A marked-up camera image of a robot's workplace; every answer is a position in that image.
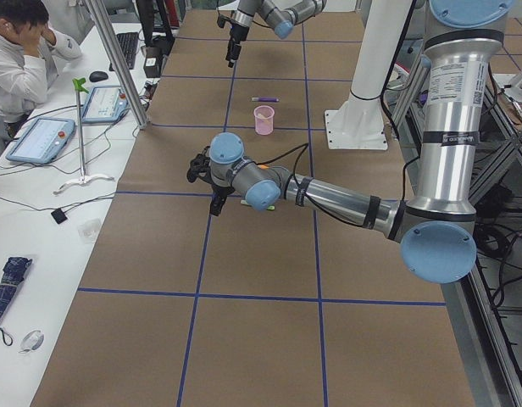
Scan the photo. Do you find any aluminium frame post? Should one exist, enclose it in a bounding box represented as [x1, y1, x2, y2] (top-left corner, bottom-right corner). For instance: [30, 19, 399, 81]
[85, 0, 148, 130]

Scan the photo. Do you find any blue teach pendant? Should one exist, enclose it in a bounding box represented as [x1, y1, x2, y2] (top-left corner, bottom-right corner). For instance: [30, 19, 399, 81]
[6, 117, 76, 164]
[82, 86, 129, 125]

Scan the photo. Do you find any small black square device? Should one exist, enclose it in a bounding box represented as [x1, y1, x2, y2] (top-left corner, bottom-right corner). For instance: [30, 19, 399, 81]
[51, 208, 68, 225]

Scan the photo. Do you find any blue teach pendant far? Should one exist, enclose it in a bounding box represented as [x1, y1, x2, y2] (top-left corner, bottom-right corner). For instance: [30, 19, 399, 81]
[82, 86, 129, 125]

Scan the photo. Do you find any metal stand green clip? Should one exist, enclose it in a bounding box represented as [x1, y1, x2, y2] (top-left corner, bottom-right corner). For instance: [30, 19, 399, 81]
[53, 78, 115, 196]

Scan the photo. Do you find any black keyboard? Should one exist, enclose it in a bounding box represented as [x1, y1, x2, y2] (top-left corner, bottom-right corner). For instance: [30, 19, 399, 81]
[116, 31, 139, 70]

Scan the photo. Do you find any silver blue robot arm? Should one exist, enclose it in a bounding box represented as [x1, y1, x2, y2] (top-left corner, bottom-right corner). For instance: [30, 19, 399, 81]
[204, 1, 515, 284]

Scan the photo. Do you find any green marker pen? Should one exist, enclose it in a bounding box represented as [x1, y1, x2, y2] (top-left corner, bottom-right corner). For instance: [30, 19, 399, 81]
[240, 200, 275, 211]

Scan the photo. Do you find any purple marker pen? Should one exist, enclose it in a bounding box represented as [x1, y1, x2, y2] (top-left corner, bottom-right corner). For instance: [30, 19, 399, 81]
[251, 97, 280, 103]

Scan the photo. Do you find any seated person white shirt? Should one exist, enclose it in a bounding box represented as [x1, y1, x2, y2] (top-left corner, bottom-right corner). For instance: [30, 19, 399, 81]
[0, 1, 81, 138]

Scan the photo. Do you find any black computer mouse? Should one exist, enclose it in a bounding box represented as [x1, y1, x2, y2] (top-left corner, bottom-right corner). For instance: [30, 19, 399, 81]
[88, 70, 108, 83]

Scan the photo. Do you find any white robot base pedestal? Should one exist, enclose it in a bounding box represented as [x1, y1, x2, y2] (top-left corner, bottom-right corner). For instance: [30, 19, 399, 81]
[325, 0, 414, 151]

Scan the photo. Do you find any clear plastic cup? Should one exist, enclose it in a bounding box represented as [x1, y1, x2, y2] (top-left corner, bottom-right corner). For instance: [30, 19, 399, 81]
[77, 219, 102, 243]

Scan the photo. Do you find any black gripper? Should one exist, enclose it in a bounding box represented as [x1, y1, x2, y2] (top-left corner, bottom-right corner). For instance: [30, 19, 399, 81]
[209, 183, 235, 216]
[226, 23, 248, 59]

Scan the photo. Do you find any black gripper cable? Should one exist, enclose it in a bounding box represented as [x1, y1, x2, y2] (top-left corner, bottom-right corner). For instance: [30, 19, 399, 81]
[263, 142, 372, 230]

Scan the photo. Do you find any folded dark blue umbrella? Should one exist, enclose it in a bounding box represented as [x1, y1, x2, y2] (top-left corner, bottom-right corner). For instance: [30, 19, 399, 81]
[0, 257, 33, 320]

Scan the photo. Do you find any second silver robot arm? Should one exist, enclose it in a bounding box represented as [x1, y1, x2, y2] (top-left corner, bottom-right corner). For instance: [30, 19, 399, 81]
[217, 0, 326, 68]

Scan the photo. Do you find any blue teach pendant near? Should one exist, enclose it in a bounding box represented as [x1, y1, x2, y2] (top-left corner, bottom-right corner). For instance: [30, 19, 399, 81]
[6, 117, 76, 164]

